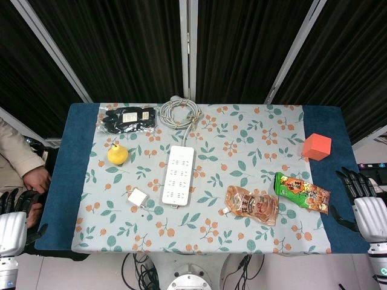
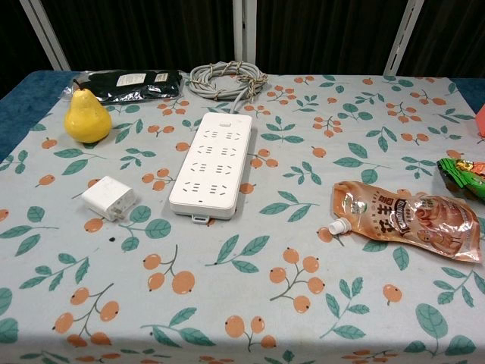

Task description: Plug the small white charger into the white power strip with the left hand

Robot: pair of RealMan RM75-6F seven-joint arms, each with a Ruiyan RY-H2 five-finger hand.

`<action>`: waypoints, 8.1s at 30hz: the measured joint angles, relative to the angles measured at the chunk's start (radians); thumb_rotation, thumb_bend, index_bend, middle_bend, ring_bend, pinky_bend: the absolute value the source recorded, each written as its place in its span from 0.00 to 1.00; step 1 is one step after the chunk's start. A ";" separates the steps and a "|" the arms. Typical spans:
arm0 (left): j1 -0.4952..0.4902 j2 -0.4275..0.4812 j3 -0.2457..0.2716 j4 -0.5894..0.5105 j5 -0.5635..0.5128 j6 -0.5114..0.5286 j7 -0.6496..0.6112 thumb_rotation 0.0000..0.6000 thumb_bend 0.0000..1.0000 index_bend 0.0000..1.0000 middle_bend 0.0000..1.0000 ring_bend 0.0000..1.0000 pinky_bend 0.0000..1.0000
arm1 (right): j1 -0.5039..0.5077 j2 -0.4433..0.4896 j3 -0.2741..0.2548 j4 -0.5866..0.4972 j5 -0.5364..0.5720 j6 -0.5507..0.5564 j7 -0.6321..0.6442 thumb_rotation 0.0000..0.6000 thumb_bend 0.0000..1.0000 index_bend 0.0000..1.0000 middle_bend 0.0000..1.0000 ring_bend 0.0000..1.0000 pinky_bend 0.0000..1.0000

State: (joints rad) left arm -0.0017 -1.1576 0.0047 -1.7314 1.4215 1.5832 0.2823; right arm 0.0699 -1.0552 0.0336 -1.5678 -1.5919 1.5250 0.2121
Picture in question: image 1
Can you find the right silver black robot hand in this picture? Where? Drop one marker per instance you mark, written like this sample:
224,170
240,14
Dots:
372,214

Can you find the blue table cover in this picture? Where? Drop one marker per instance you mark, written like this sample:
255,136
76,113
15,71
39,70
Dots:
75,130

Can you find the black gloves in plastic bag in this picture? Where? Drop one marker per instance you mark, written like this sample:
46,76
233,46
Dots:
127,121

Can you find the white square charger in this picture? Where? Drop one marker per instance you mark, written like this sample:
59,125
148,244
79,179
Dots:
136,197

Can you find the person in beige jacket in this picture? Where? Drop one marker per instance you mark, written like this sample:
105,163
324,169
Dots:
15,151

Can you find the orange cube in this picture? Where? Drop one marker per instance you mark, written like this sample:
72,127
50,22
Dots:
317,146

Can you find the floral tablecloth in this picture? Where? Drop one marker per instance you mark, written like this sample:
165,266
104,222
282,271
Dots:
217,151

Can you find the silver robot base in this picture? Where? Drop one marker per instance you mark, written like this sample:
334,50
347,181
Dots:
189,281

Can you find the brown sauce pouch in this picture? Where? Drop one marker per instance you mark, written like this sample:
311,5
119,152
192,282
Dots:
254,207

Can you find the green snack bag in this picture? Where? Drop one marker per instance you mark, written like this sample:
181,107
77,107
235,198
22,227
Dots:
302,193

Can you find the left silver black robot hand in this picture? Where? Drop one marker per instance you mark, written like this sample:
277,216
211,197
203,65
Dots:
12,229

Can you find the yellow pear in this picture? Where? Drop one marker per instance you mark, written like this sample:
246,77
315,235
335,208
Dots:
118,155

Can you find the black curtain panel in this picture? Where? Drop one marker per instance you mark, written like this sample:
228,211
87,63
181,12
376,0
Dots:
341,66
242,48
121,48
27,84

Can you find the white power strip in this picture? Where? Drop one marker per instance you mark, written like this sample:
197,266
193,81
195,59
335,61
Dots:
178,175

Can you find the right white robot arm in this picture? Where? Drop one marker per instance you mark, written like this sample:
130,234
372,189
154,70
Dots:
379,262

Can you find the white metal frame post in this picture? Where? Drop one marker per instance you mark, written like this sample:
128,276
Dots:
293,51
54,51
187,45

